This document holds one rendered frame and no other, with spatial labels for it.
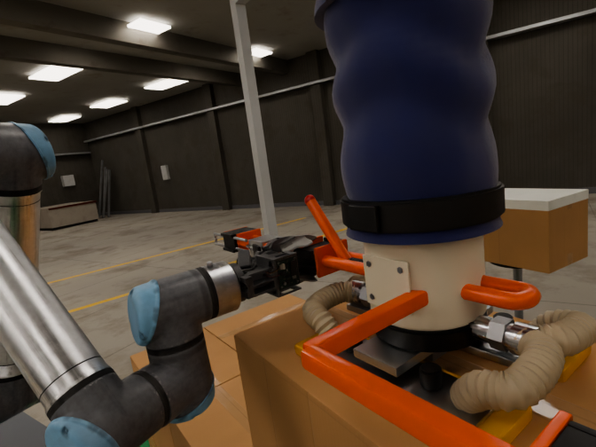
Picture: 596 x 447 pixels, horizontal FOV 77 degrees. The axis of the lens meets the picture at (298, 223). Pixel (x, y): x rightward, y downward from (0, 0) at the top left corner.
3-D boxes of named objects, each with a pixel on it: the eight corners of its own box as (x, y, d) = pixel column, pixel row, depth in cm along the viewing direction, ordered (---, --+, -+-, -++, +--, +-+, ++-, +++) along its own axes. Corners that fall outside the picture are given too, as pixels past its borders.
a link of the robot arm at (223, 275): (201, 310, 69) (192, 259, 67) (225, 301, 71) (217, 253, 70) (223, 324, 61) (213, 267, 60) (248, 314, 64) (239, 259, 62)
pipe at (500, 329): (587, 335, 53) (587, 297, 52) (498, 428, 39) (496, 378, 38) (394, 287, 80) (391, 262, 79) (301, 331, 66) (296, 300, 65)
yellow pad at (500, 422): (534, 419, 44) (532, 380, 43) (490, 470, 38) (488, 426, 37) (337, 333, 71) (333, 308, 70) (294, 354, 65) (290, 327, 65)
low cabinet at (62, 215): (74, 221, 1550) (69, 202, 1536) (100, 220, 1434) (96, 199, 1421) (27, 231, 1414) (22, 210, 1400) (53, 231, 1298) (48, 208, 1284)
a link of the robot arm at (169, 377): (137, 428, 59) (119, 354, 57) (190, 387, 69) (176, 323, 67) (179, 441, 54) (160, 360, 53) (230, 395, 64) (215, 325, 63)
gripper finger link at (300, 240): (330, 240, 76) (297, 263, 71) (312, 237, 80) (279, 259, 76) (325, 226, 75) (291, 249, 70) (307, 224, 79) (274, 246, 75)
